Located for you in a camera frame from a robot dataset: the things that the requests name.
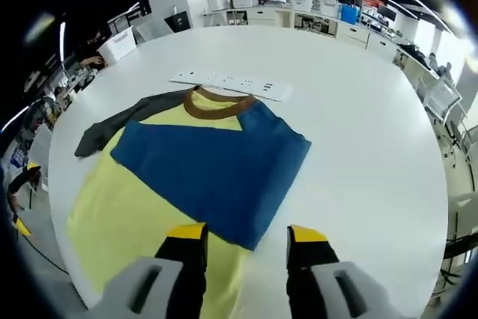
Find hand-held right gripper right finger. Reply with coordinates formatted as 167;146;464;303
285;224;389;319

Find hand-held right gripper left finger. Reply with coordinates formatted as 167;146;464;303
87;223;209;319

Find yellow blue grey garment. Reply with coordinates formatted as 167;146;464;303
66;87;313;319

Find ceiling light strip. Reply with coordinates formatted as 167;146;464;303
58;22;67;62

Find large white storage bin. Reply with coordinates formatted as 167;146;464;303
96;26;137;63

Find white power strip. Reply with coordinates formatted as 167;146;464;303
169;69;294;104

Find white mesh office chair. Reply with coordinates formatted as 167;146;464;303
444;120;472;170
423;75;464;122

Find black waste bin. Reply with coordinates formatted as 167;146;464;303
164;12;190;33

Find white counter cabinets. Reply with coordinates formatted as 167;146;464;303
203;0;399;51

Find blue plastic crate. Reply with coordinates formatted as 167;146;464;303
341;4;361;24

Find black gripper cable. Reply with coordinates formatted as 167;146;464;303
18;236;68;273

